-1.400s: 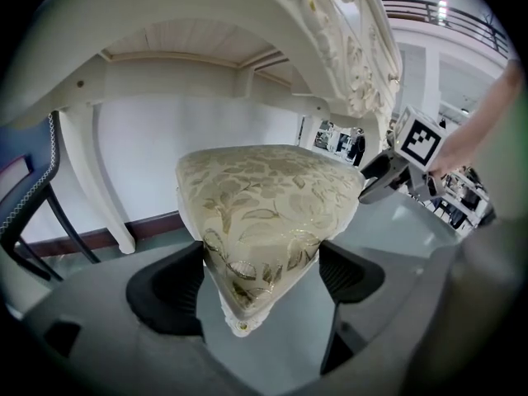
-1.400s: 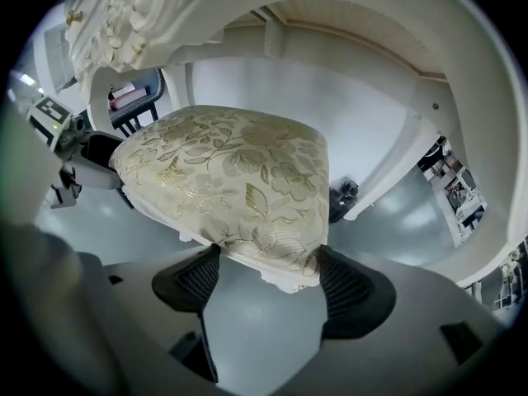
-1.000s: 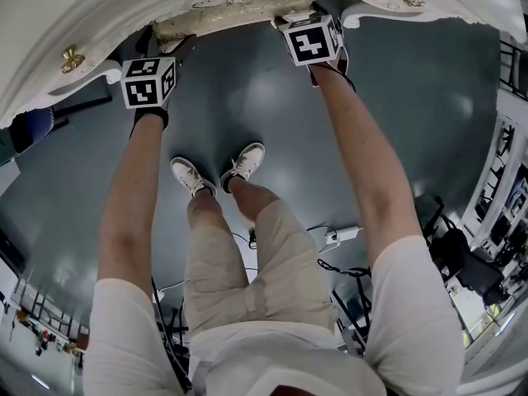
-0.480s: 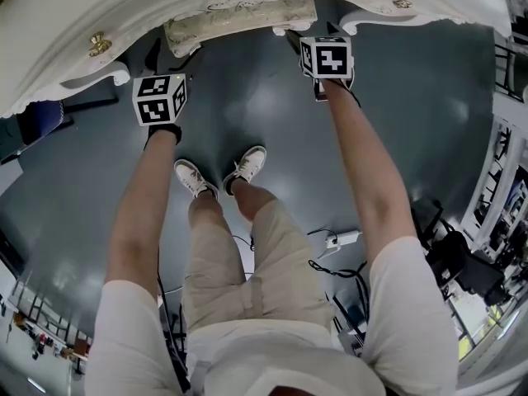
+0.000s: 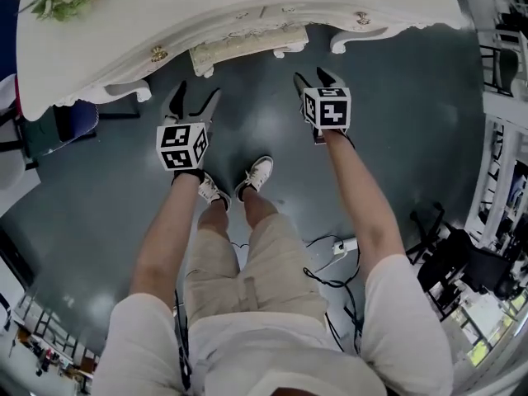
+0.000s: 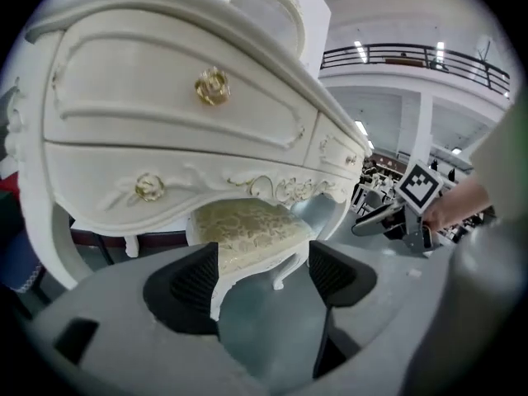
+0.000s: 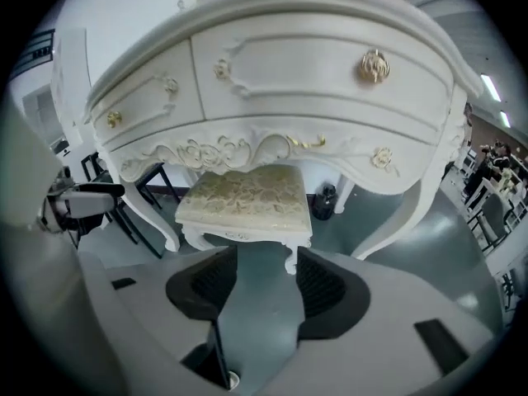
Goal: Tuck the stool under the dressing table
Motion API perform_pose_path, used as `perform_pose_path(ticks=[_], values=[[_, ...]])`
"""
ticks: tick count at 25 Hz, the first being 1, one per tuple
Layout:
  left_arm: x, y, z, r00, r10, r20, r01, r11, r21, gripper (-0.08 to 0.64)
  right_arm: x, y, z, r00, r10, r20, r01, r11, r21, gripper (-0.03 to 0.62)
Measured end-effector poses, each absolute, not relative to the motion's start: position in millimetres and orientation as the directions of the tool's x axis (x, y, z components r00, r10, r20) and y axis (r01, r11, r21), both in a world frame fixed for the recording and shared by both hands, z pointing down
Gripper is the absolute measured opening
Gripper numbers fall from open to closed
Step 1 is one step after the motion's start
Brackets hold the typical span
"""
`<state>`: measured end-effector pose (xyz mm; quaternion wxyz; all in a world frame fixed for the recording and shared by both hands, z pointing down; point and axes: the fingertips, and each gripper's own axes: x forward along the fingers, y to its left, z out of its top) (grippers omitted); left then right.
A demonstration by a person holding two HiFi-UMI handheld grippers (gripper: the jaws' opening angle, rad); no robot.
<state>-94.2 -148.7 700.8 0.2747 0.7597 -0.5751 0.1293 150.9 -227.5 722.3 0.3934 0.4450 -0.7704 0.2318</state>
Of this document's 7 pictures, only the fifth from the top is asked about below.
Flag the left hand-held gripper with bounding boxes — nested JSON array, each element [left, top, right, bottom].
[[156, 79, 222, 172]]

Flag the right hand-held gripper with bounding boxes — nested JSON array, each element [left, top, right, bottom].
[[293, 66, 351, 144]]

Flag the cream upholstered stool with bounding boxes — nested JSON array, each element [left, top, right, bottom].
[[188, 26, 310, 78]]

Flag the white dressing table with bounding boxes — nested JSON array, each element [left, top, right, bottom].
[[15, 0, 475, 122]]

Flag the person's right forearm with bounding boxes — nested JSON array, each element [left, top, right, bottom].
[[323, 132, 408, 280]]

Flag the person's left forearm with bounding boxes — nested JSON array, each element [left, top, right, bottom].
[[130, 171, 199, 311]]

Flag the person's left white sneaker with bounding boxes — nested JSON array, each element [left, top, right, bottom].
[[197, 171, 232, 212]]

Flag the person's white sneaker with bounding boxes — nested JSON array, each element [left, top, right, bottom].
[[197, 171, 232, 212], [234, 154, 275, 201]]

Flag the person's right white sneaker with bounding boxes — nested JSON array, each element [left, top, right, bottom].
[[234, 154, 275, 201]]

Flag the blue padded chair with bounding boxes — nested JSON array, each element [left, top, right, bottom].
[[53, 99, 100, 142]]

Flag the person's left leg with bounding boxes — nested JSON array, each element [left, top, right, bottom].
[[197, 198, 230, 237]]

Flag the person's leg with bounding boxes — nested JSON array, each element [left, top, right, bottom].
[[197, 198, 230, 237], [241, 187, 280, 229]]

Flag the person's right leg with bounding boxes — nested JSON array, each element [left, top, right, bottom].
[[241, 187, 280, 229]]

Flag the white power strip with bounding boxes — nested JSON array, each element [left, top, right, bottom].
[[332, 237, 359, 257]]

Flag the white shelving unit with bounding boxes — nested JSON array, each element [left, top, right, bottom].
[[465, 113, 528, 247]]

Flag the black mesh office chair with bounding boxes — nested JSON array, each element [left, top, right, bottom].
[[406, 202, 516, 321]]

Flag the person's white shirt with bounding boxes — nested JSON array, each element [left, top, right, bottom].
[[92, 253, 455, 396]]

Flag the black wrist strap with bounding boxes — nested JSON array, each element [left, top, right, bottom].
[[172, 167, 206, 185]]

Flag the black frame chair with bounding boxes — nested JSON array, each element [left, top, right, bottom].
[[478, 31, 525, 97]]

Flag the black power cable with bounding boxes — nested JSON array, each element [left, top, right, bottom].
[[303, 233, 364, 354]]

